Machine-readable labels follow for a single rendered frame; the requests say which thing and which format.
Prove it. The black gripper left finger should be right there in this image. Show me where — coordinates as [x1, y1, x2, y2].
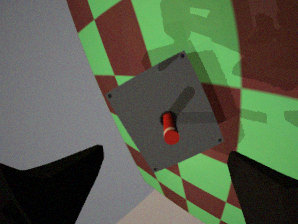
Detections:
[0, 144, 105, 224]

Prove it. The grey sloped panel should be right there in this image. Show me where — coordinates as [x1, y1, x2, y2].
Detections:
[105, 51, 225, 173]

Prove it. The red peg with white band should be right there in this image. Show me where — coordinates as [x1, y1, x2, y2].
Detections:
[162, 113, 180, 145]

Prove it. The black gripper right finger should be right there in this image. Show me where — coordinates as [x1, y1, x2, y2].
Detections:
[227, 151, 298, 224]

